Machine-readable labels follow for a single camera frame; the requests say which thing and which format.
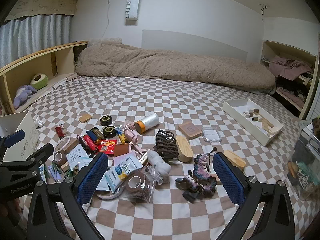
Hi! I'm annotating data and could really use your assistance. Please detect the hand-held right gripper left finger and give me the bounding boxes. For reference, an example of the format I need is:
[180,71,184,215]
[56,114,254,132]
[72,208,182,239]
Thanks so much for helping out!
[26,152,113,240]

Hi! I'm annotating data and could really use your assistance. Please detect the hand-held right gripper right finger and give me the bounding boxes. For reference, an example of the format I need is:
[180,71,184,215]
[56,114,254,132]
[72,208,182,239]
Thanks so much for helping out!
[212,152,295,240]

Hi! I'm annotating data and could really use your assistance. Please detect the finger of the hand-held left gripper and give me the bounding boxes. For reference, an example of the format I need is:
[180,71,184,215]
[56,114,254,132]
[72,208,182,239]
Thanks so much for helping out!
[0,129,25,162]
[25,144,55,164]

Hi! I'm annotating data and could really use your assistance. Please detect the white cardboard box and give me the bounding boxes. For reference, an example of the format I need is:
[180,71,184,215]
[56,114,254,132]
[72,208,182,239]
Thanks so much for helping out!
[0,111,40,163]

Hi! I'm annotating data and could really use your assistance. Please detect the blue white medicine sachet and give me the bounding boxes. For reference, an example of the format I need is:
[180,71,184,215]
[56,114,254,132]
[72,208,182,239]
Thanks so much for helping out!
[96,167,125,195]
[110,156,140,180]

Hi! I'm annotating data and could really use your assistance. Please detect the printed face mask packet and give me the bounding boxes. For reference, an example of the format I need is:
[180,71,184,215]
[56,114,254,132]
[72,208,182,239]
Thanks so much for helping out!
[66,147,87,170]
[75,156,94,173]

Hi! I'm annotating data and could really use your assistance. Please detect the oval wooden block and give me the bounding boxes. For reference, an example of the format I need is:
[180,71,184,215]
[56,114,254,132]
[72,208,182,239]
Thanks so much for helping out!
[175,135,194,164]
[223,149,247,170]

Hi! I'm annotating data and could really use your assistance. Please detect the purple power bank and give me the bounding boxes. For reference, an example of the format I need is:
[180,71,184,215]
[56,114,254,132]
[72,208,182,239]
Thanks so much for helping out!
[49,165,64,183]

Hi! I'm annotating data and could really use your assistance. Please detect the purple crocheted piece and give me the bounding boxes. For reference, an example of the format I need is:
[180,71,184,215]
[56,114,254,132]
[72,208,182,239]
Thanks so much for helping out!
[175,148,218,202]

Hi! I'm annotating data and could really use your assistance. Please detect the rectangular wooden block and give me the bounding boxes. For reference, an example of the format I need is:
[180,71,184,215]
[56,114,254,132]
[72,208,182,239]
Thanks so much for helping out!
[61,138,80,154]

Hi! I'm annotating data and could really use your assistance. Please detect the red snack packet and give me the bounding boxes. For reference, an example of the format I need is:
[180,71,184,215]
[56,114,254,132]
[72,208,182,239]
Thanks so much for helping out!
[97,139,118,155]

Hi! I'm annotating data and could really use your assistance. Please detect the long red lighter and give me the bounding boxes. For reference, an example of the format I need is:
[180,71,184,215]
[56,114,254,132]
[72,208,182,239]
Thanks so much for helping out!
[79,134,99,153]

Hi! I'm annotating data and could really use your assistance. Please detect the brown leather square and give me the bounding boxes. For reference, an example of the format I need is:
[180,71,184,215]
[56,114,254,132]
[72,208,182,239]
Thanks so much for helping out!
[114,144,130,158]

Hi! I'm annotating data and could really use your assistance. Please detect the purple plush toy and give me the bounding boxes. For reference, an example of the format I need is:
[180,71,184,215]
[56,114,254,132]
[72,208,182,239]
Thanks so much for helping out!
[13,84,38,108]

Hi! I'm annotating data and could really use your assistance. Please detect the bagged brown tape roll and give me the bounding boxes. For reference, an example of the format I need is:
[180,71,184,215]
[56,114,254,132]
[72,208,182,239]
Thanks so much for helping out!
[117,166,157,204]

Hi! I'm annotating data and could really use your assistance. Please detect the black yellow lighter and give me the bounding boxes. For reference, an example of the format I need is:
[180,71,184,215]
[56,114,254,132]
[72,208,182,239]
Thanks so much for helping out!
[91,127,105,140]

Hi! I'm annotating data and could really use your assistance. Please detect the clear plastic case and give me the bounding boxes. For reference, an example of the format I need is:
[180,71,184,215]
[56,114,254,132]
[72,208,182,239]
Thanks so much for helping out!
[201,127,222,143]

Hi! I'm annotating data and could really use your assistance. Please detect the black tape roll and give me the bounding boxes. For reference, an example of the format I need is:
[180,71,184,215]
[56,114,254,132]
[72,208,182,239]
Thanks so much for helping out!
[99,115,113,126]
[102,126,117,138]

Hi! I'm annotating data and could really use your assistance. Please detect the pink plastic clip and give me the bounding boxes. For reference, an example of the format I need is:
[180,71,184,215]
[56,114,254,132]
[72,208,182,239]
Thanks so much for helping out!
[128,141,148,155]

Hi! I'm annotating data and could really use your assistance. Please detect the pink plastic device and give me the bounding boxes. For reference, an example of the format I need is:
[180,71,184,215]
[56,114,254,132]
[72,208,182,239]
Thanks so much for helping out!
[124,127,138,143]

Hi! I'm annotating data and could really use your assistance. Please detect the green plush toy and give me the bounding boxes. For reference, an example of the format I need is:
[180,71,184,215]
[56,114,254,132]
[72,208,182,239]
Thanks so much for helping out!
[30,73,49,90]

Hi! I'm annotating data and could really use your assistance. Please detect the square brown wooden box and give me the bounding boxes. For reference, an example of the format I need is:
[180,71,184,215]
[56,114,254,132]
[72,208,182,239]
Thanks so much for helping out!
[178,122,202,140]

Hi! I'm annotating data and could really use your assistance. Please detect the wooden plank pieces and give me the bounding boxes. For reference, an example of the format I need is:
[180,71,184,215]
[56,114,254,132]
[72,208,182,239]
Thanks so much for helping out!
[259,117,280,137]

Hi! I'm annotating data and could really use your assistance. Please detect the white cloth bundle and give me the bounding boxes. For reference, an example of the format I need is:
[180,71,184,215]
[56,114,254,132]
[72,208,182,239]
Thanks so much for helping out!
[146,149,172,185]

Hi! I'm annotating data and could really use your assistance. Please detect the white rectangular tray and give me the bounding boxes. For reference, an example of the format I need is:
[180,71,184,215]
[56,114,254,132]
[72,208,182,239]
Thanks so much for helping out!
[222,99,284,147]

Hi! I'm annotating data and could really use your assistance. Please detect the cluster of small wooden blocks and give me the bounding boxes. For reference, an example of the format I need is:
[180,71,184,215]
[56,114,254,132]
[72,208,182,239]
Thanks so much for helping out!
[241,108,260,122]

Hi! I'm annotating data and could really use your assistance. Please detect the plastic film roll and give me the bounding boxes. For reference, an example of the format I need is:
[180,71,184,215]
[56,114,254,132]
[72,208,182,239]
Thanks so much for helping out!
[134,113,160,134]

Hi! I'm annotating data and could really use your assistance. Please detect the clear plastic storage box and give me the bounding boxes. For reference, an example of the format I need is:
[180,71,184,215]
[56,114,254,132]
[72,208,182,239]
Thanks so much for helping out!
[290,120,320,200]

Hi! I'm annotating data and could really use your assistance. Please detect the wooden headboard shelf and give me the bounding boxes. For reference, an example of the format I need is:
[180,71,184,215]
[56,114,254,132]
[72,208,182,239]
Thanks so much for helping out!
[0,41,88,114]

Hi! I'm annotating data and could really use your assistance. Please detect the checkered bed sheet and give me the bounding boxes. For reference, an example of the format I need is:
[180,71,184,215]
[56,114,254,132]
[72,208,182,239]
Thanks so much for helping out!
[0,75,310,240]

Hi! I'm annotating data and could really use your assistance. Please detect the grey curtain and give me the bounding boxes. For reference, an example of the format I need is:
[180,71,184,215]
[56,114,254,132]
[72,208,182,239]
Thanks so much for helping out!
[0,14,73,68]

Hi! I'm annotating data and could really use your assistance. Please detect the dark clothes pile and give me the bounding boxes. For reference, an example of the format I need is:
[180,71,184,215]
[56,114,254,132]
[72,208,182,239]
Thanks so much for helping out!
[275,75,310,103]

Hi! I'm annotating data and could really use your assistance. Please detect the white louvered door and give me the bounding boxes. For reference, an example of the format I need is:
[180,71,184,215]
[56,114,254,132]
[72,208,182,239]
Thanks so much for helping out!
[306,62,320,128]

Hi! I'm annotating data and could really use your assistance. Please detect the wooden closet niche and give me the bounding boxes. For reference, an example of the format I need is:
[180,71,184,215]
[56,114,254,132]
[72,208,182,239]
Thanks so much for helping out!
[260,40,320,120]

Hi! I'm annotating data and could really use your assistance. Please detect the beige quilt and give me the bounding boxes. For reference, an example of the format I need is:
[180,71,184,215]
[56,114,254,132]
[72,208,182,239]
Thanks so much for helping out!
[75,38,277,95]

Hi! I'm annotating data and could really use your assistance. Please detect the pink clothes pile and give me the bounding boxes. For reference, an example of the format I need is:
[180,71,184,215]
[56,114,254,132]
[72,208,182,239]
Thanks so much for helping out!
[269,56,314,77]

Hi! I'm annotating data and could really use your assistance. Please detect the printed beige valance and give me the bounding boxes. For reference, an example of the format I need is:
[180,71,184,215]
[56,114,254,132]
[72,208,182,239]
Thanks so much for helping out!
[4,0,78,22]

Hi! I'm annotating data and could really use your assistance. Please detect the white hanging paper bag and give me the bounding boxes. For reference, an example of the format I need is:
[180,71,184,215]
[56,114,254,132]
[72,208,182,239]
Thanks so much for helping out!
[124,0,141,20]

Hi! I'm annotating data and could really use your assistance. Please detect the white tape ring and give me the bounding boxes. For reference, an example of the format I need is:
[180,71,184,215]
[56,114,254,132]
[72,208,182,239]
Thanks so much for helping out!
[94,189,123,200]

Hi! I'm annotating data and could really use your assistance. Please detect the translucent white ring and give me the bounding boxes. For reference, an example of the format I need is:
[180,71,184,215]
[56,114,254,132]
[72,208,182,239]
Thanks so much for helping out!
[54,135,72,153]

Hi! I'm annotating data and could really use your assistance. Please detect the grey wall panel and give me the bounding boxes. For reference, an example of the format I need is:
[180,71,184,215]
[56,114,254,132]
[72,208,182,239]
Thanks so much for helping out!
[142,29,248,63]

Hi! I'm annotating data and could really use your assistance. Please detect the white hanging cable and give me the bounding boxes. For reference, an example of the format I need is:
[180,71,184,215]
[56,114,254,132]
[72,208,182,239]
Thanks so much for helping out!
[103,0,113,39]

